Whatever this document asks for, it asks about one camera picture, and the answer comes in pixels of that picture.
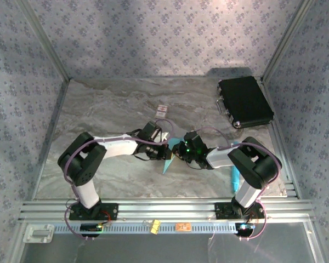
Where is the light blue cloth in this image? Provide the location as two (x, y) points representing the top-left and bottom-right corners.
(162, 136), (181, 175)

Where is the small red white card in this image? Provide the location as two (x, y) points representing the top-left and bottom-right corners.
(155, 105), (168, 120)

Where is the black hard case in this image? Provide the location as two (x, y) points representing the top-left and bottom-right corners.
(216, 76), (275, 129)

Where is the grey front panel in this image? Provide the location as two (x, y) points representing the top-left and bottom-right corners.
(18, 221), (326, 263)

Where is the aluminium mounting rail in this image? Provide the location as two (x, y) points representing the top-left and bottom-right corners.
(18, 199), (316, 222)

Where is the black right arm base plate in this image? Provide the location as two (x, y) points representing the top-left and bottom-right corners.
(214, 202), (265, 220)

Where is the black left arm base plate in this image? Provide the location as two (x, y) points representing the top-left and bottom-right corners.
(68, 202), (119, 221)

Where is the aluminium table side rail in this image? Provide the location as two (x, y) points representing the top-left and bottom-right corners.
(30, 78), (71, 202)
(260, 78), (301, 199)

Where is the grey slotted cable duct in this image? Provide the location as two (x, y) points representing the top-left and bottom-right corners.
(53, 221), (238, 233)

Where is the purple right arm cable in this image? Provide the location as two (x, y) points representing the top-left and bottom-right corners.
(193, 127), (283, 242)

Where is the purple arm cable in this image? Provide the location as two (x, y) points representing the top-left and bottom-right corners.
(63, 117), (174, 242)
(193, 127), (283, 242)

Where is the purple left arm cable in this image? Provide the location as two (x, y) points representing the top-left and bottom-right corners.
(63, 117), (174, 242)

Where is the grey metal bracket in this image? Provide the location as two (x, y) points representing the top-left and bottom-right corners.
(23, 224), (55, 244)

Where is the aluminium frame post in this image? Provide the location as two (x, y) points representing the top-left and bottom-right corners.
(18, 0), (71, 82)
(262, 0), (315, 82)

